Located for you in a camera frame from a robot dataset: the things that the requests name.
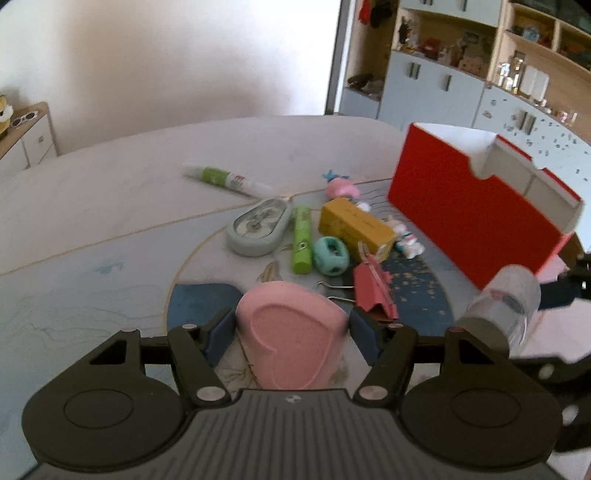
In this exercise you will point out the white canister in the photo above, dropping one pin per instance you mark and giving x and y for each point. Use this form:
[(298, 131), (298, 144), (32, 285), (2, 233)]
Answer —
[(543, 87), (530, 83)]

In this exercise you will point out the pink toy figure blue bow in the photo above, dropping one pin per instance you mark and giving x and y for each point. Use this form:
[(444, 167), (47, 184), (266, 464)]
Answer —
[(341, 188)]

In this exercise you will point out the white sunglasses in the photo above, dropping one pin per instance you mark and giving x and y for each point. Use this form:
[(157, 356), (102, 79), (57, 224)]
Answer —
[(23, 119)]

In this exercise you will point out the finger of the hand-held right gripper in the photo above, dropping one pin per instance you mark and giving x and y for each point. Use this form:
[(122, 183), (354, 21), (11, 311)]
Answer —
[(554, 367), (561, 291)]

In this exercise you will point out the white and green glue tube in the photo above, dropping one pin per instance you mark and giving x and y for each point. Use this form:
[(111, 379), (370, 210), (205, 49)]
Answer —
[(217, 175)]

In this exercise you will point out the white rabbit figurine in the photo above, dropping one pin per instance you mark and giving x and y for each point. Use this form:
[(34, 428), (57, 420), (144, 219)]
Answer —
[(408, 240)]

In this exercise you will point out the light blue desk mat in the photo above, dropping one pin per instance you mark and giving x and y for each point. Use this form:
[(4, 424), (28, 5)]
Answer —
[(115, 286)]

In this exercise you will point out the green glue stick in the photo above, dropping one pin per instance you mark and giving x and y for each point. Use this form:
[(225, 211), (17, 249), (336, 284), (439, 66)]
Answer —
[(301, 240)]

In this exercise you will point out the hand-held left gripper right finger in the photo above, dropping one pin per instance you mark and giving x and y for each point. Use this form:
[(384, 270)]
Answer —
[(367, 333)]

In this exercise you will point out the white wooden side cabinet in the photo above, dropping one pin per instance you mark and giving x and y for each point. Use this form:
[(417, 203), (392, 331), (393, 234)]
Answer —
[(27, 143)]

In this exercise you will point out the pink binder clip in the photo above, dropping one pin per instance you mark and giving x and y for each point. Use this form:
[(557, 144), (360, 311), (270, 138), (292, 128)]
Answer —
[(374, 293)]

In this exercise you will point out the grey-green correction tape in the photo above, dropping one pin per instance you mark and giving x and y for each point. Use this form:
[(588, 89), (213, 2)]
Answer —
[(256, 226)]

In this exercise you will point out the red storage box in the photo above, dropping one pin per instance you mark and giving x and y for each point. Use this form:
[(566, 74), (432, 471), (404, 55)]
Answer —
[(461, 217)]

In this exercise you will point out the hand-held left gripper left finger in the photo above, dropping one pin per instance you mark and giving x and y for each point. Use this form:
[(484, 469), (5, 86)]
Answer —
[(221, 333)]

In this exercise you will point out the clear tape roll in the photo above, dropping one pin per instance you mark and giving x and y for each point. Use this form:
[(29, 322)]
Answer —
[(508, 295)]

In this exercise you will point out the yellow plush toy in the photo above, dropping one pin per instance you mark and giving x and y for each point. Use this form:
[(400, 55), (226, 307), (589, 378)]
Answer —
[(3, 115)]

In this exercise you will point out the glass jar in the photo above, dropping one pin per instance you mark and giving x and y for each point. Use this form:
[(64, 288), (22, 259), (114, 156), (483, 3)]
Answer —
[(518, 69)]

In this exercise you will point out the pink heart-embossed case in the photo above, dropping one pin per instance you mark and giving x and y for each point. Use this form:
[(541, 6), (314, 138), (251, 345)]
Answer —
[(291, 332)]

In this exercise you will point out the teal pencil sharpener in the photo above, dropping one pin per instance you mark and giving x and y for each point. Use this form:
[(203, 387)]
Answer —
[(330, 256)]

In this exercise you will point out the yellow cardboard box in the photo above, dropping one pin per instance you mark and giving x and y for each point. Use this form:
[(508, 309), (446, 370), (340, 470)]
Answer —
[(355, 224)]

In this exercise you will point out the clear pink clip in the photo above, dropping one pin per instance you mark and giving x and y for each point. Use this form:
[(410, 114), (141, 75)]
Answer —
[(371, 261)]

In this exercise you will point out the blue and wood wall cabinet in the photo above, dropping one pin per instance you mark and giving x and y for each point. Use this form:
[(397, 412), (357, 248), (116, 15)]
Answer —
[(429, 97)]

